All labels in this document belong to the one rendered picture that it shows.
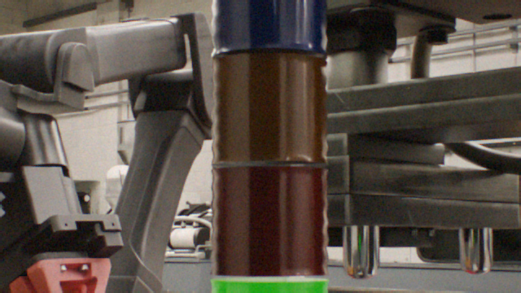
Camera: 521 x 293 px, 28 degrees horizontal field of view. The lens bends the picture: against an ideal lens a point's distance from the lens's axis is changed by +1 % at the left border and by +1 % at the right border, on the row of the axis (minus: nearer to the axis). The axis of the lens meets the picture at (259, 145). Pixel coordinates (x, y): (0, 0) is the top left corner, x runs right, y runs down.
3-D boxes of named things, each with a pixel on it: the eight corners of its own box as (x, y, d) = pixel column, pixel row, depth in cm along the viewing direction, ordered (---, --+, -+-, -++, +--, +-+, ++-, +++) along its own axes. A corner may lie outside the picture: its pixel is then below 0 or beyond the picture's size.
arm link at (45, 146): (37, 168, 81) (16, 91, 83) (-20, 197, 83) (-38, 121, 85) (87, 183, 87) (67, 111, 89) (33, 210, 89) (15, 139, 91)
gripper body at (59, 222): (58, 236, 78) (35, 149, 80) (-11, 289, 84) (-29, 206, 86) (126, 234, 82) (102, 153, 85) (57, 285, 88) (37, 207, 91)
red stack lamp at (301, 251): (264, 272, 36) (264, 175, 36) (352, 274, 33) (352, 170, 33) (185, 274, 33) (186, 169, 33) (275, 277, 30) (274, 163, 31)
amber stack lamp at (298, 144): (264, 171, 36) (264, 76, 36) (352, 165, 33) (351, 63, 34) (186, 164, 33) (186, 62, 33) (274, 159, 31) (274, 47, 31)
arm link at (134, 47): (54, 27, 83) (221, 8, 111) (-35, 36, 87) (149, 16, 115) (74, 176, 85) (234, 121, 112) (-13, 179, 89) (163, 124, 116)
